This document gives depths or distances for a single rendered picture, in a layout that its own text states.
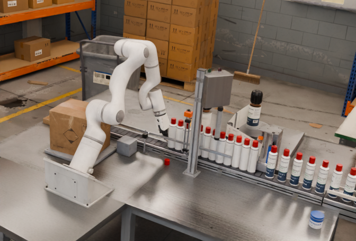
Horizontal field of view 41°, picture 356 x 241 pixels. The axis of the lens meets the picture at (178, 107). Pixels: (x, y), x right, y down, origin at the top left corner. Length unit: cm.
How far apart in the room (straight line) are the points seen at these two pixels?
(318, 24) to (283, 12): 54
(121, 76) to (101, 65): 265
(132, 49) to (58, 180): 83
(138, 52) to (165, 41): 390
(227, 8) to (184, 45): 150
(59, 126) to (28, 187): 45
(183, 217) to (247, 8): 538
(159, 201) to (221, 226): 38
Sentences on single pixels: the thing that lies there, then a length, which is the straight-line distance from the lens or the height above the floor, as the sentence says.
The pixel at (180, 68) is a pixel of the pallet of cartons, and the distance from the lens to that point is 658.
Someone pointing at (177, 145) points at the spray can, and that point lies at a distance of 311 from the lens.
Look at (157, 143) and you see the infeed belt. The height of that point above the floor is 88.
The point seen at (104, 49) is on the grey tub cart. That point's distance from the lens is 610.
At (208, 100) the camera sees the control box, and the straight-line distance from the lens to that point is 273.
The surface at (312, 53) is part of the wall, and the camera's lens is 736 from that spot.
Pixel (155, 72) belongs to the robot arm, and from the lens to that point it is 295.
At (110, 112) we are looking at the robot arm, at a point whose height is 128.
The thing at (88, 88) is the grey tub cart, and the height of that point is 37.
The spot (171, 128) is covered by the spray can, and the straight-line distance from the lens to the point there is 308.
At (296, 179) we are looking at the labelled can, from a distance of 291.
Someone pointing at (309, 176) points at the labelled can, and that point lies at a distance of 287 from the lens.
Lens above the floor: 233
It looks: 23 degrees down
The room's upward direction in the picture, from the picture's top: 5 degrees clockwise
